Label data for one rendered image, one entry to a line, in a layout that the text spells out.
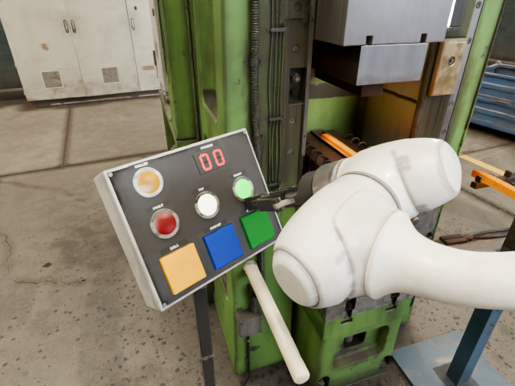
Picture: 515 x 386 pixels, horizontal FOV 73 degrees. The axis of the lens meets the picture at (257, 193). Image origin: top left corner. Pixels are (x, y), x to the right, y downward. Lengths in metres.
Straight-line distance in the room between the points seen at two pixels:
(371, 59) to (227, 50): 0.36
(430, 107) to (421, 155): 0.87
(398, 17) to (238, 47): 0.39
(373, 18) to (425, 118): 0.50
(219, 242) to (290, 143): 0.47
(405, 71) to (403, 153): 0.58
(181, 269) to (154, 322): 1.30
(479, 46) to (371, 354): 1.23
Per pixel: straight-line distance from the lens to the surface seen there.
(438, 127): 1.41
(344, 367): 1.63
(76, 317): 2.16
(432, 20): 1.06
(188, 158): 0.74
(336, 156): 1.23
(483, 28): 1.42
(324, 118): 1.52
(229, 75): 0.97
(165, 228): 0.70
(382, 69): 1.00
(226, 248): 0.75
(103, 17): 6.02
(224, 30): 0.95
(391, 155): 0.49
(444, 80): 1.32
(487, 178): 1.30
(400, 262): 0.38
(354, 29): 0.93
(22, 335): 2.21
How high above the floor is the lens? 1.47
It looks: 30 degrees down
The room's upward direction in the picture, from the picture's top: straight up
